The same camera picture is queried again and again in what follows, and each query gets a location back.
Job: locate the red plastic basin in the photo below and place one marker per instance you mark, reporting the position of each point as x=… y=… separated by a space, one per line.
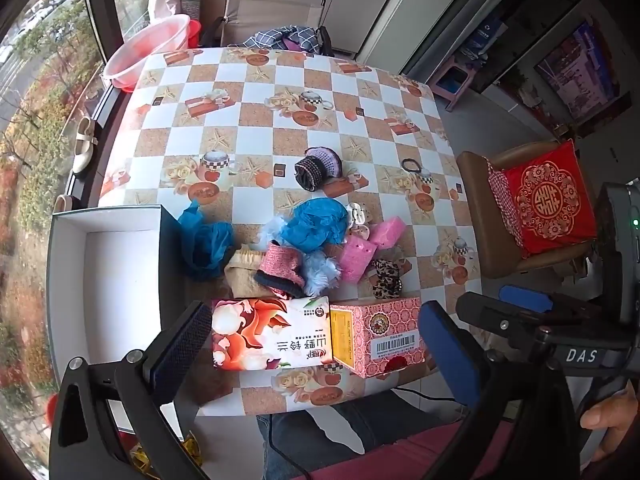
x=194 y=32

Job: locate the beige knit sock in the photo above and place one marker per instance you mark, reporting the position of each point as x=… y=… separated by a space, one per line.
x=242 y=272

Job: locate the person's right hand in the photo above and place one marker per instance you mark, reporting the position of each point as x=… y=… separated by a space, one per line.
x=607 y=422

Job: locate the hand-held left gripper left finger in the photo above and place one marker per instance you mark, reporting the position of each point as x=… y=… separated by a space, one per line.
x=175 y=347

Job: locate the brown armchair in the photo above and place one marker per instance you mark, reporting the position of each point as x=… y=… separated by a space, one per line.
x=480 y=220

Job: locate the plaid clothes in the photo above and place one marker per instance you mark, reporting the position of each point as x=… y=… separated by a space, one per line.
x=270 y=37

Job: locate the red white checked cloth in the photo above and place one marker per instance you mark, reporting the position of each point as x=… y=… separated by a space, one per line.
x=500 y=195

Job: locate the floral tissue pack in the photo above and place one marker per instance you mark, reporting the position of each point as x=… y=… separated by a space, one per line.
x=270 y=335

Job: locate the white storage box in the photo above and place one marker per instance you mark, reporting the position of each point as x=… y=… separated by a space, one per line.
x=115 y=285

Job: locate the pink knit sock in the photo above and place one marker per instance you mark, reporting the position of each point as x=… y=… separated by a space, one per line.
x=282 y=265

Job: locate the person's jeans leg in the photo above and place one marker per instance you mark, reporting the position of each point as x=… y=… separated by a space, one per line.
x=360 y=425

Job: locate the red embroidered cushion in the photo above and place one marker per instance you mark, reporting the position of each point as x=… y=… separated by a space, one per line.
x=550 y=200

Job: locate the leopard print scrunchie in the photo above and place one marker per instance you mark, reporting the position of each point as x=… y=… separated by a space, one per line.
x=386 y=277

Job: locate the television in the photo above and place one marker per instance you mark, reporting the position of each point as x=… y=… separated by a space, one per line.
x=585 y=75

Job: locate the light blue fluffy scrunchie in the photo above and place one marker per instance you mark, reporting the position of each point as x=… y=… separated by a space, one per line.
x=317 y=270

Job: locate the checkered printed tablecloth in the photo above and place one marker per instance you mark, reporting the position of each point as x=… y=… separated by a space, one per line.
x=250 y=125

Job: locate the blue cloth scrunchie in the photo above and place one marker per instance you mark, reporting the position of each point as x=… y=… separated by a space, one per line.
x=207 y=247
x=315 y=225

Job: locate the folding chair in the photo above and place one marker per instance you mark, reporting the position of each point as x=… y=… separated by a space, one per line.
x=270 y=15

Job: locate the pink plastic stool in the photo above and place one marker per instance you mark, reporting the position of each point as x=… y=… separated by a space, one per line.
x=452 y=80

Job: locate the pink plastic basin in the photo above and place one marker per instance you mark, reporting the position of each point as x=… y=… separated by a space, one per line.
x=150 y=47

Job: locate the red round object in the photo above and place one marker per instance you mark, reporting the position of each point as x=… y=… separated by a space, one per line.
x=52 y=407

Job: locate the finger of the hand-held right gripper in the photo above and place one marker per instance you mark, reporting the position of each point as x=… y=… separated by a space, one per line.
x=525 y=297
x=480 y=312

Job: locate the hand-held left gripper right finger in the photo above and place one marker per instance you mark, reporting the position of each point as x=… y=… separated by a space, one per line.
x=450 y=355

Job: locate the gold foil decoration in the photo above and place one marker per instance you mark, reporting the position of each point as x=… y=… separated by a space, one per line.
x=145 y=465

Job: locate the white polka dot scrunchie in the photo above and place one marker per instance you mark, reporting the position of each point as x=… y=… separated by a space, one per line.
x=357 y=215

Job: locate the pink patterned carton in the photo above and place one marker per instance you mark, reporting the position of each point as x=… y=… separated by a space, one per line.
x=385 y=330

